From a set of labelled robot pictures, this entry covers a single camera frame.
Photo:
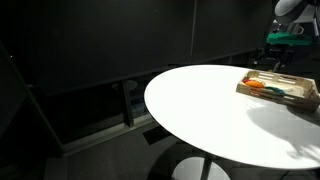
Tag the wooden slatted tray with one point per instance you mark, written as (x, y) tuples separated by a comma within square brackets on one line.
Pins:
[(293, 91)]

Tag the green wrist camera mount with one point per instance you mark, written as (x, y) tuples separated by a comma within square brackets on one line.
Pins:
[(289, 39)]

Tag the round white table base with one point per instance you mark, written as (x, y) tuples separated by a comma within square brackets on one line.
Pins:
[(198, 168)]

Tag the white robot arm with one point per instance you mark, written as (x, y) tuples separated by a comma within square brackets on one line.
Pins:
[(287, 29)]

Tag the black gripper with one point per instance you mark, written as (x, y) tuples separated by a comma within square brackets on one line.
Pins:
[(274, 53)]

